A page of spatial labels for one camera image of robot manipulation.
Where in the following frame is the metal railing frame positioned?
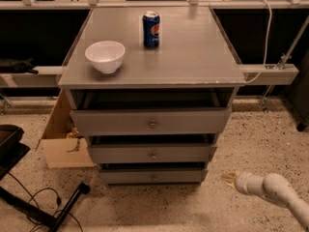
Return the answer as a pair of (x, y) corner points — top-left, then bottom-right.
(0, 0), (309, 114)

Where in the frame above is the white bowl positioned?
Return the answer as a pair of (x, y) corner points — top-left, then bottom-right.
(85, 41), (126, 73)

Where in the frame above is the dark cart at right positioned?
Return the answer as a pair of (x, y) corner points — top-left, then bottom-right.
(286, 50), (309, 131)

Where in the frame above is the black stand with tray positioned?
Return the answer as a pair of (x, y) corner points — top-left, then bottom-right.
(0, 125), (90, 232)

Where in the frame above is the blue pepsi can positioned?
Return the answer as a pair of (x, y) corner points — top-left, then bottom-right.
(142, 11), (160, 48)

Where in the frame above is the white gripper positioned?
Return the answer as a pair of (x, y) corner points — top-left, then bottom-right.
(221, 172), (263, 196)

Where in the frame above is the grey drawer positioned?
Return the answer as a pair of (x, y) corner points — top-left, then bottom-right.
(70, 90), (231, 136)
(98, 162), (208, 185)
(88, 134), (216, 163)

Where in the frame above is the cardboard box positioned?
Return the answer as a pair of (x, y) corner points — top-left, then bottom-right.
(40, 91), (95, 168)

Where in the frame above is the black cloth on rail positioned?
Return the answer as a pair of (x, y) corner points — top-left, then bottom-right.
(0, 59), (39, 74)

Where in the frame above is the grey top drawer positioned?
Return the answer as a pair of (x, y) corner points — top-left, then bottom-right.
(70, 90), (231, 136)

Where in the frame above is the grey drawer cabinet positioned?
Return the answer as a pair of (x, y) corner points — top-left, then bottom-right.
(56, 6), (247, 186)

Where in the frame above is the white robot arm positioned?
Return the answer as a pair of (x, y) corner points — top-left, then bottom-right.
(221, 172), (309, 232)

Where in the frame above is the black floor cable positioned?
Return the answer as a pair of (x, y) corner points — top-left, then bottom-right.
(5, 170), (85, 232)

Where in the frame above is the grey middle drawer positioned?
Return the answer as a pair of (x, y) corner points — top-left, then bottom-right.
(88, 134), (216, 163)

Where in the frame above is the grey bottom drawer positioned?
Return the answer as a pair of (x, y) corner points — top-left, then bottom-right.
(98, 162), (208, 185)

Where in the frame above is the white hanging cable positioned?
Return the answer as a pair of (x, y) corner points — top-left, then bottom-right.
(245, 0), (273, 85)

